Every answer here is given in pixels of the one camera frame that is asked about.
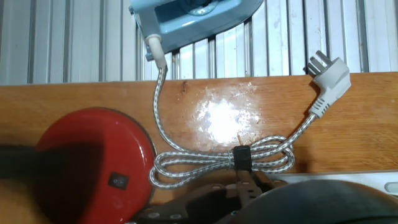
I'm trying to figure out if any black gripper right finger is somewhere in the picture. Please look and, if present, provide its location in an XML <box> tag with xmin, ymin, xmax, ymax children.
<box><xmin>253</xmin><ymin>171</ymin><xmax>289</xmax><ymax>200</ymax></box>

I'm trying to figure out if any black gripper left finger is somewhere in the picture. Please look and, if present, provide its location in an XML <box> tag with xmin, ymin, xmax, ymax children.
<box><xmin>133</xmin><ymin>170</ymin><xmax>256</xmax><ymax>224</ymax></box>

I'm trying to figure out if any white power strip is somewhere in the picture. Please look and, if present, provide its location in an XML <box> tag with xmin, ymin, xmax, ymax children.
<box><xmin>267</xmin><ymin>169</ymin><xmax>398</xmax><ymax>198</ymax></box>

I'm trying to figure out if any red gooseneck desk lamp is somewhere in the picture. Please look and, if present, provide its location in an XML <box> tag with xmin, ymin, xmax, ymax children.
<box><xmin>0</xmin><ymin>107</ymin><xmax>156</xmax><ymax>224</ymax></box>

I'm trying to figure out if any glossy wooden board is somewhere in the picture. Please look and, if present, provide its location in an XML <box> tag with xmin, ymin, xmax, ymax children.
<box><xmin>0</xmin><ymin>72</ymin><xmax>398</xmax><ymax>224</ymax></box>

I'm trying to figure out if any light blue white box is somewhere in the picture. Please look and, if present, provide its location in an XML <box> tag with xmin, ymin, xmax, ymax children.
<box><xmin>128</xmin><ymin>0</ymin><xmax>264</xmax><ymax>62</ymax></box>

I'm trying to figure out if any braided iron cord white plug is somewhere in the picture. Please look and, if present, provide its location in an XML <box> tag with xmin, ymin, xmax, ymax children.
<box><xmin>148</xmin><ymin>34</ymin><xmax>352</xmax><ymax>190</ymax></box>

